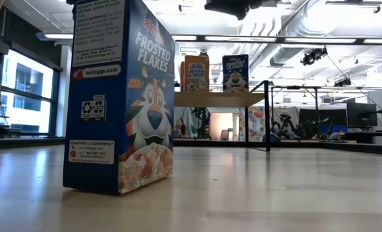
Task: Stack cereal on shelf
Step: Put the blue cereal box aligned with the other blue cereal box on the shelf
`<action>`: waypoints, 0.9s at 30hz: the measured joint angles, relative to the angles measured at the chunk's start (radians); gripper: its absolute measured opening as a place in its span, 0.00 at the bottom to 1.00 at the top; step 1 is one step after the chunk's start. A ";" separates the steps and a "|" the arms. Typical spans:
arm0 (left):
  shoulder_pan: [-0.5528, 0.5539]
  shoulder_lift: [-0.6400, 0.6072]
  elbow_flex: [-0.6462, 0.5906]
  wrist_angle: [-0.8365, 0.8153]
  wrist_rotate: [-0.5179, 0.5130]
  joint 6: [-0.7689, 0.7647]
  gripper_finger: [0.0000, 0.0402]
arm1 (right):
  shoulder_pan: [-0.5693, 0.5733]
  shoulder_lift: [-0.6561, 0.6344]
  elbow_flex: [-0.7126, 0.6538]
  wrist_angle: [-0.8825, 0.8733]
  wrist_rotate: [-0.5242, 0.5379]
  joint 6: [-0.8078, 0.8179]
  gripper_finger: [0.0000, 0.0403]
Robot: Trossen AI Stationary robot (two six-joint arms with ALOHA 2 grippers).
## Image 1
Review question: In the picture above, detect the black overhead rig camera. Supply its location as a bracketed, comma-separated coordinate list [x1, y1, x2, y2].
[300, 47, 328, 66]

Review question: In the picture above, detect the dark plant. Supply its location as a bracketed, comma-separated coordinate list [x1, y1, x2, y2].
[190, 108, 212, 140]

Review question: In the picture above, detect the black background rig frame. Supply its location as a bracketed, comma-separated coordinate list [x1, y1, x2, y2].
[270, 84, 382, 143]

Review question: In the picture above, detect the person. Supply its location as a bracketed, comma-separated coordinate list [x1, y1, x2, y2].
[174, 118, 189, 139]

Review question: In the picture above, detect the large window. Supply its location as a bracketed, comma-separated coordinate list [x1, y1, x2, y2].
[0, 48, 61, 138]

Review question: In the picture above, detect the dark wide monitor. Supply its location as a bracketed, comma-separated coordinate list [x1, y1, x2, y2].
[299, 108, 348, 127]

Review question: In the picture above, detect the overhead rig light bar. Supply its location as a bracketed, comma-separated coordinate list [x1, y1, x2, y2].
[171, 34, 382, 46]

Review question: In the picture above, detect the blue Frosted Flakes cereal box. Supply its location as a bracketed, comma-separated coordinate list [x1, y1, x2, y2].
[63, 0, 176, 195]
[222, 53, 250, 93]

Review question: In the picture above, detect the ceiling light panel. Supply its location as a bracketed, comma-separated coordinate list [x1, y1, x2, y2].
[35, 31, 74, 42]

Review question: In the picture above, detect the small black ceiling camera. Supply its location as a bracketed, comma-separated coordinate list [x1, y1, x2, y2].
[334, 78, 353, 88]

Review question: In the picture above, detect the black computer monitor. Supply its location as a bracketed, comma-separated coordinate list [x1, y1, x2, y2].
[346, 102, 379, 128]

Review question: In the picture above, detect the orange Mini Wheats cereal box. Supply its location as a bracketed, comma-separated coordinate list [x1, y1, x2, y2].
[179, 61, 186, 93]
[183, 54, 210, 93]

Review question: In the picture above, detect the colourful poster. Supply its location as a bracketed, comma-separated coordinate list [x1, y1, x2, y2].
[239, 107, 277, 142]

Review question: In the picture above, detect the wooden shelf with black frame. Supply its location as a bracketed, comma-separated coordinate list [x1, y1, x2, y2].
[174, 79, 272, 153]

